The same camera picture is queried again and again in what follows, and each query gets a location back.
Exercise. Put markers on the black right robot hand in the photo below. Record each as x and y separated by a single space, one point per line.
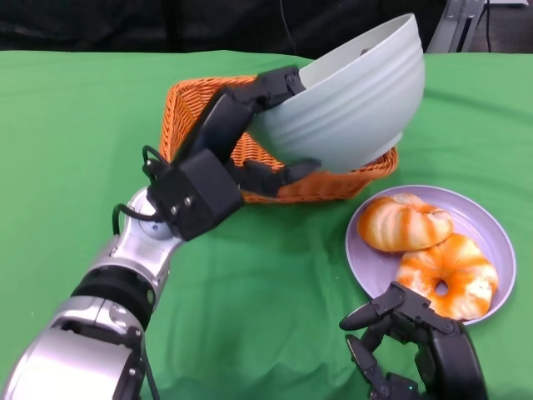
449 358

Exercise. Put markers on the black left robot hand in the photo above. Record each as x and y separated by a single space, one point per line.
220 125

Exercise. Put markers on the small orange-striped bread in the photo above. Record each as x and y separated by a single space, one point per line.
462 262

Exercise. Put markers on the grey-green bowl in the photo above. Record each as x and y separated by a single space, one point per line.
345 104

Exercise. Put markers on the large orange-striped bread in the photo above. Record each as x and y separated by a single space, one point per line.
395 225

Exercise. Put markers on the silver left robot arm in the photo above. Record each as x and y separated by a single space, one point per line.
83 333

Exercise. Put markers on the orange wicker basket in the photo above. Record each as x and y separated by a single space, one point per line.
316 187

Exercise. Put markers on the lavender plate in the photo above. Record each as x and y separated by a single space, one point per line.
479 225

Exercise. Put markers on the green tablecloth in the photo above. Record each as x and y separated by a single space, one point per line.
83 125

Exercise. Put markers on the black backdrop cloth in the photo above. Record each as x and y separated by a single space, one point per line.
125 25

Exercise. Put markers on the grey metal stand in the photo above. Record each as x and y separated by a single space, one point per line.
451 29

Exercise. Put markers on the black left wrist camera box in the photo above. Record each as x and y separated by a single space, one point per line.
195 196

